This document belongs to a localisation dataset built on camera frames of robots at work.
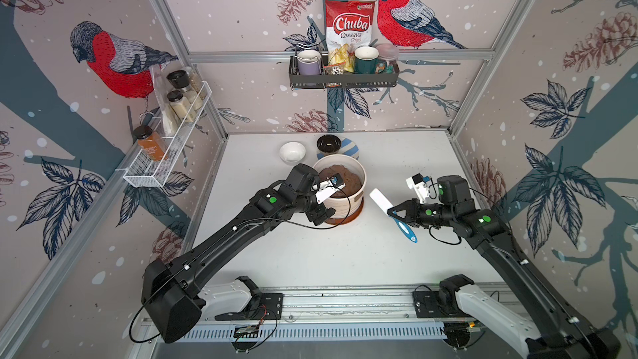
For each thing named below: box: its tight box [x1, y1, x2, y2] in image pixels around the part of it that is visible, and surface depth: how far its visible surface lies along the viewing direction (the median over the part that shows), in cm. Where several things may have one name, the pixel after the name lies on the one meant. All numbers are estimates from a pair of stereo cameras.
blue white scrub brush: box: [368, 187, 418, 244], surface depth 73 cm
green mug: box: [353, 45, 388, 74], surface depth 84 cm
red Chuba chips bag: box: [324, 0, 378, 53], surface depth 81 cm
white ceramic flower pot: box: [312, 153, 368, 221], surface depth 92 cm
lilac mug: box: [297, 49, 322, 76], surface depth 85 cm
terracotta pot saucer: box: [323, 197, 365, 226], surface depth 92 cm
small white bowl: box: [279, 141, 307, 163], surface depth 112 cm
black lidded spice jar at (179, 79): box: [166, 69, 204, 111], surface depth 82 cm
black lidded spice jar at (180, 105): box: [166, 89, 197, 123], surface depth 78 cm
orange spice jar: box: [132, 124, 168, 163], surface depth 68 cm
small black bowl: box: [316, 133, 342, 155], surface depth 113 cm
